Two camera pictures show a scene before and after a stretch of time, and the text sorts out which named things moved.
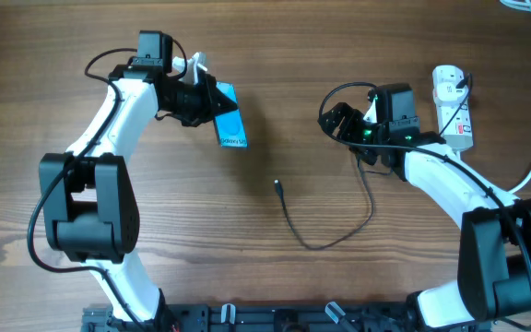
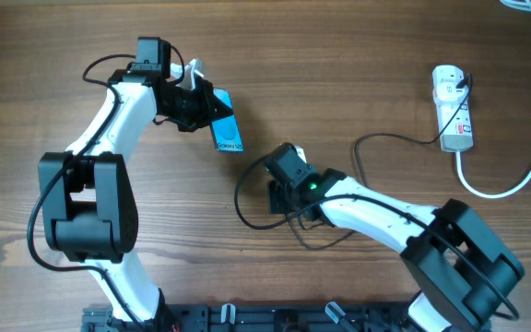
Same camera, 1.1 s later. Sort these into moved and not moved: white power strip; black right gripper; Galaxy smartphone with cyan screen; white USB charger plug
Moved: Galaxy smartphone with cyan screen; black right gripper
Not moved: white USB charger plug; white power strip
